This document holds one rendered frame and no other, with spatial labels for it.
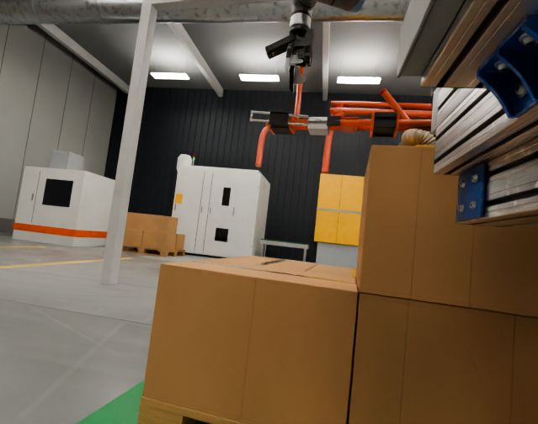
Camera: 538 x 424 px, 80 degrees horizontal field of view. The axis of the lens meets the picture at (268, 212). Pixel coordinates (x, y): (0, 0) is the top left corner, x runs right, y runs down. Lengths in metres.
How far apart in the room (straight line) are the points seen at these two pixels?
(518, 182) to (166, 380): 0.99
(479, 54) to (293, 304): 0.71
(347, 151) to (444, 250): 11.14
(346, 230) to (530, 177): 7.83
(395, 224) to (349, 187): 7.51
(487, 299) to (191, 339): 0.79
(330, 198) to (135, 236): 4.75
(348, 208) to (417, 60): 7.92
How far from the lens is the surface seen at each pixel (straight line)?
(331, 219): 8.27
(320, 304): 0.92
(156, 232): 7.63
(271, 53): 1.29
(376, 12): 6.89
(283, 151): 12.08
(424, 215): 0.92
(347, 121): 1.14
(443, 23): 0.40
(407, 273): 0.91
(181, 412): 1.12
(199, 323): 1.02
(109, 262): 3.77
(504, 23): 0.39
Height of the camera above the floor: 0.66
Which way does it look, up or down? 5 degrees up
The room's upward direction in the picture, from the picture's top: 6 degrees clockwise
